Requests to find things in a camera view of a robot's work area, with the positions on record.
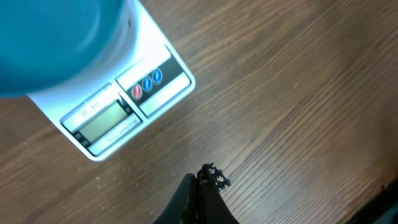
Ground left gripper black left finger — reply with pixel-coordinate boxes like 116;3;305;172
154;173;197;224

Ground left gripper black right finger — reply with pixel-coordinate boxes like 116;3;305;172
197;163;239;224

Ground white digital kitchen scale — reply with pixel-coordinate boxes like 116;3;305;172
30;1;196;161

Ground teal metal bowl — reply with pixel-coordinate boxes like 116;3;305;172
1;0;126;97

